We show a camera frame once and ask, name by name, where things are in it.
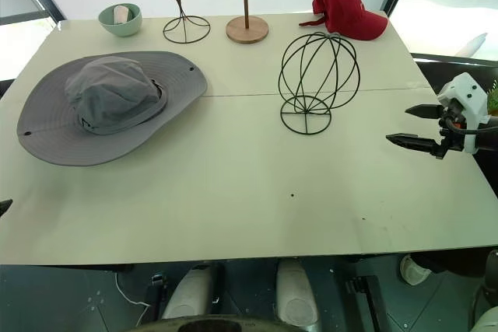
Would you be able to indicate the white robot foot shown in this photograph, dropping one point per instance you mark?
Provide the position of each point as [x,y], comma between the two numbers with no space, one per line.
[190,293]
[295,293]

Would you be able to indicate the white robot right foot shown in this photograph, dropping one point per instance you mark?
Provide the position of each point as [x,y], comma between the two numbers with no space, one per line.
[295,293]

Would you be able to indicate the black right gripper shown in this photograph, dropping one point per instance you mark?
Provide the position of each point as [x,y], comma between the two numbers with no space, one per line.
[451,141]

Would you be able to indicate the pink item in bowl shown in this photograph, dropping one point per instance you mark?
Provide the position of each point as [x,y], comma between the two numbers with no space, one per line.
[121,14]

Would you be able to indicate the pale green bowl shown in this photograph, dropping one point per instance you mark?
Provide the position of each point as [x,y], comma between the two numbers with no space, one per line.
[120,28]

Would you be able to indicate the green potted plant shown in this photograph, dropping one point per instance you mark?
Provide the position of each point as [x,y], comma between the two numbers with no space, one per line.
[493,98]

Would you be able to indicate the dark rounded robot torso shape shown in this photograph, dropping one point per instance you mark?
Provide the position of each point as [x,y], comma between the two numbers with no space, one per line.
[214,324]

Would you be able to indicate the white robot left foot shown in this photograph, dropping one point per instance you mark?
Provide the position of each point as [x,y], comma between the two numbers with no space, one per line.
[190,293]

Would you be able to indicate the grey wide-brim sun hat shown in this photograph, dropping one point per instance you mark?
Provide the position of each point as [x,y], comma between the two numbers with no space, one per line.
[116,122]

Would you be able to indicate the red baseball cap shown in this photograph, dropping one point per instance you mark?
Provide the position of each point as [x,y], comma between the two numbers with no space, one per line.
[346,13]

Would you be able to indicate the white shoe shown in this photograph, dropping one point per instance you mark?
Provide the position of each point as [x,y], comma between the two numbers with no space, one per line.
[414,270]

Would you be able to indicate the wooden pole stand round base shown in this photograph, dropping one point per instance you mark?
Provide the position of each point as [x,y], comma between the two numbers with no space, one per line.
[247,30]

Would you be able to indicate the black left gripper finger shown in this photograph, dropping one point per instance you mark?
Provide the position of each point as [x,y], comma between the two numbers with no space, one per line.
[4,207]

